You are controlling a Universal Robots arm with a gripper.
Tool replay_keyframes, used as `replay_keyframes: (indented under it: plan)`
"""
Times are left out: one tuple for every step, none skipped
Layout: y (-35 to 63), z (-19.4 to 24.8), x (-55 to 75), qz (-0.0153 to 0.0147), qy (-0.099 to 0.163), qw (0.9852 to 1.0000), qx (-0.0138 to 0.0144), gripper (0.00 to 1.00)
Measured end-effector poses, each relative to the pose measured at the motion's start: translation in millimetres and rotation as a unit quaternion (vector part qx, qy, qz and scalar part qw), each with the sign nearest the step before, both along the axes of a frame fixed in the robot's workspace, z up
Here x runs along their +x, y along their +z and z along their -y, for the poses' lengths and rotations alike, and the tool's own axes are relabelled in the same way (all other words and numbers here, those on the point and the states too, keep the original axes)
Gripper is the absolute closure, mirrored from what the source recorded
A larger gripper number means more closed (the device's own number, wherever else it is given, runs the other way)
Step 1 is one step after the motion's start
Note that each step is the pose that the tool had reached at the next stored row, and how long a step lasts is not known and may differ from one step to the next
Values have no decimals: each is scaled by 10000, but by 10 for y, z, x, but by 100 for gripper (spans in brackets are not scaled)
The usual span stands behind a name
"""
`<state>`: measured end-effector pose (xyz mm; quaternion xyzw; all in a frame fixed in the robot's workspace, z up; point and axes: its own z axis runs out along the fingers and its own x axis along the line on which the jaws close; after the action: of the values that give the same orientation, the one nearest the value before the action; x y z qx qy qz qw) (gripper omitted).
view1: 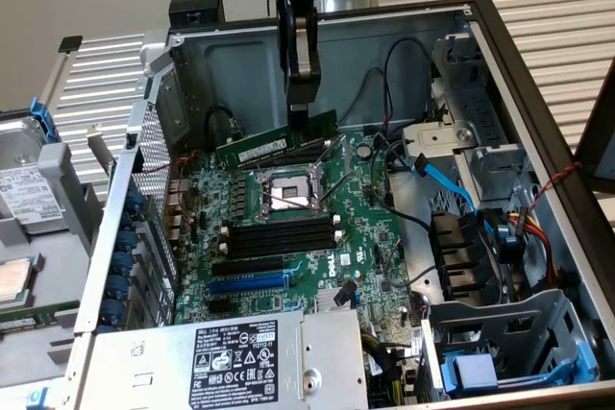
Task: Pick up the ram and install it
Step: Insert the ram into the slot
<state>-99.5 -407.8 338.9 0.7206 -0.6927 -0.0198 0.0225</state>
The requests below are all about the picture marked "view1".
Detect black looped wire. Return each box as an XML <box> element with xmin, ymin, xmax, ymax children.
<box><xmin>382</xmin><ymin>37</ymin><xmax>437</xmax><ymax>135</ymax></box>

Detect green RAM stick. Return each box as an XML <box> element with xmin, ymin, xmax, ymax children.
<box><xmin>214</xmin><ymin>109</ymin><xmax>340</xmax><ymax>170</ymax></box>
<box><xmin>0</xmin><ymin>301</ymin><xmax>82</xmax><ymax>332</ymax></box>

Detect silver finned heat sink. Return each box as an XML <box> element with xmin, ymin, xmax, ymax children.
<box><xmin>315</xmin><ymin>284</ymin><xmax>360</xmax><ymax>314</ymax></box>

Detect silver CPU socket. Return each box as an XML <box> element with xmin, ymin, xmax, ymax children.
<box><xmin>257</xmin><ymin>167</ymin><xmax>332</xmax><ymax>225</ymax></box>

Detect blue plastic card retainer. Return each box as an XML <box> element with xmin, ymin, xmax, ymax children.
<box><xmin>98</xmin><ymin>186</ymin><xmax>148</xmax><ymax>334</ymax></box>

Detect blue plastic disk caddy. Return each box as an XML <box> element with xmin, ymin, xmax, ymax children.
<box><xmin>439</xmin><ymin>332</ymin><xmax>602</xmax><ymax>399</ymax></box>

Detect blue hard disk carrier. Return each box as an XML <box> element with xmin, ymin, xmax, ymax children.
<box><xmin>29</xmin><ymin>96</ymin><xmax>62</xmax><ymax>142</ymax></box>

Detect silver disk bay blue caddy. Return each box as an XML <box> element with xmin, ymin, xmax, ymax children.
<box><xmin>415</xmin><ymin>287</ymin><xmax>604</xmax><ymax>404</ymax></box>

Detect black camera box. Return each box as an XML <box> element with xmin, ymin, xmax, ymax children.
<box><xmin>168</xmin><ymin>0</ymin><xmax>226</xmax><ymax>27</ymax></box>

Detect black plastic bracket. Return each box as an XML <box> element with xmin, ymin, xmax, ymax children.
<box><xmin>429</xmin><ymin>209</ymin><xmax>505</xmax><ymax>306</ymax></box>

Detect blue wire plug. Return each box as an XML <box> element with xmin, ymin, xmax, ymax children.
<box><xmin>494</xmin><ymin>220</ymin><xmax>525</xmax><ymax>265</ymax></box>

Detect red black twisted wire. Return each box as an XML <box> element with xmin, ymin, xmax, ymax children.
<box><xmin>526</xmin><ymin>162</ymin><xmax>583</xmax><ymax>222</ymax></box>
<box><xmin>136</xmin><ymin>149</ymin><xmax>198</xmax><ymax>219</ymax></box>

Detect silver hard disk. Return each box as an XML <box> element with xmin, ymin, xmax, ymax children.
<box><xmin>0</xmin><ymin>116</ymin><xmax>66</xmax><ymax>233</ymax></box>

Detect silver slot bracket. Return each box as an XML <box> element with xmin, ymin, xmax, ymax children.
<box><xmin>86</xmin><ymin>124</ymin><xmax>116</xmax><ymax>176</ymax></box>

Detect grey parts rack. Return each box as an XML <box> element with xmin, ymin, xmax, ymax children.
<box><xmin>0</xmin><ymin>102</ymin><xmax>107</xmax><ymax>382</ymax></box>

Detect blue expansion slot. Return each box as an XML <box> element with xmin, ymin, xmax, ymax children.
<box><xmin>209</xmin><ymin>271</ymin><xmax>289</xmax><ymax>297</ymax></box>

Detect green motherboard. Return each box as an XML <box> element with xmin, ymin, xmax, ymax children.
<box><xmin>162</xmin><ymin>129</ymin><xmax>427</xmax><ymax>382</ymax></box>

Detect silver CPU chip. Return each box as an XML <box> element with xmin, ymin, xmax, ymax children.
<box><xmin>0</xmin><ymin>255</ymin><xmax>38</xmax><ymax>306</ymax></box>

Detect silver metal disk bay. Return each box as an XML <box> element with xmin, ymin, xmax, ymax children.
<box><xmin>401</xmin><ymin>30</ymin><xmax>542</xmax><ymax>212</ymax></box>

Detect short black cable loop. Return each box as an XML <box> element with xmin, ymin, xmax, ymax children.
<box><xmin>206</xmin><ymin>105</ymin><xmax>239</xmax><ymax>147</ymax></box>

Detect yellow red power wires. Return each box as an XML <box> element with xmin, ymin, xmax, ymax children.
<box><xmin>508</xmin><ymin>205</ymin><xmax>571</xmax><ymax>286</ymax></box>

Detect grey metal PC case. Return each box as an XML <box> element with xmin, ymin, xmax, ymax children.
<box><xmin>71</xmin><ymin>0</ymin><xmax>615</xmax><ymax>410</ymax></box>

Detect silver power supply unit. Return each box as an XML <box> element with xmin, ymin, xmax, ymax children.
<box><xmin>61</xmin><ymin>307</ymin><xmax>371</xmax><ymax>410</ymax></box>

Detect thin dark fan wire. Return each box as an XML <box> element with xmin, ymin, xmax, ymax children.
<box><xmin>331</xmin><ymin>66</ymin><xmax>388</xmax><ymax>129</ymax></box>

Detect black data wire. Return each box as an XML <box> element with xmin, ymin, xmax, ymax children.
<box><xmin>368</xmin><ymin>133</ymin><xmax>433</xmax><ymax>231</ymax></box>

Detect blue flat data wire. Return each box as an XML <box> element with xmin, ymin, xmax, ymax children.
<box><xmin>411</xmin><ymin>153</ymin><xmax>504</xmax><ymax>243</ymax></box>

